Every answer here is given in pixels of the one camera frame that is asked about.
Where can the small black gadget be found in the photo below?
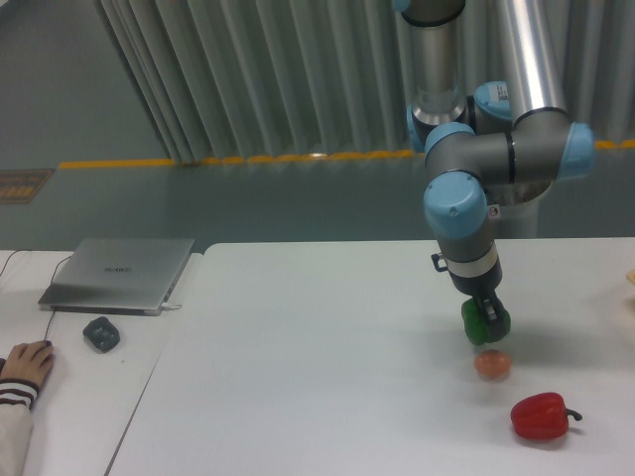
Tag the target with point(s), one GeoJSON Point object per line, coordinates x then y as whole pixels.
{"type": "Point", "coordinates": [102, 334]}

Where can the grey pleated curtain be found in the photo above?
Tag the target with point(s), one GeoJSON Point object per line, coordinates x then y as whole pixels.
{"type": "Point", "coordinates": [239, 79]}

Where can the brown egg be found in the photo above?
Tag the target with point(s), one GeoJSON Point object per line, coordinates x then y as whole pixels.
{"type": "Point", "coordinates": [492, 365]}

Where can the silver closed laptop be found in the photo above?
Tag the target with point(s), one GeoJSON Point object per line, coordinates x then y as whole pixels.
{"type": "Point", "coordinates": [130, 276]}

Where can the white striped sleeve forearm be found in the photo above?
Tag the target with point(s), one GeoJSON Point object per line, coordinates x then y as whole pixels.
{"type": "Point", "coordinates": [17, 399]}

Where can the green bell pepper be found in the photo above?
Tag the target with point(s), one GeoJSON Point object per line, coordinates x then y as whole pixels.
{"type": "Point", "coordinates": [472, 327]}

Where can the person's hand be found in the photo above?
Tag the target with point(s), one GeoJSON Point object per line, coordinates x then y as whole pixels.
{"type": "Point", "coordinates": [29, 363]}

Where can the wicker basket edge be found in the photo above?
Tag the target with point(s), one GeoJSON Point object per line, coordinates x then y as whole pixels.
{"type": "Point", "coordinates": [631, 275]}

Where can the white usb plug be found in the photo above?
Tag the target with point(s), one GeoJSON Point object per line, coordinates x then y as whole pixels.
{"type": "Point", "coordinates": [168, 306]}

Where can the red bell pepper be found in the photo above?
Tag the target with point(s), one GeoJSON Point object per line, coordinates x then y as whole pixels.
{"type": "Point", "coordinates": [542, 417]}

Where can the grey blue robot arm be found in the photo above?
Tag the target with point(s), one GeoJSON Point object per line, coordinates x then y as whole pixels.
{"type": "Point", "coordinates": [505, 144]}

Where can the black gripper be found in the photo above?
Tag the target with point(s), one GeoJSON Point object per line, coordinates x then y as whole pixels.
{"type": "Point", "coordinates": [479, 279]}

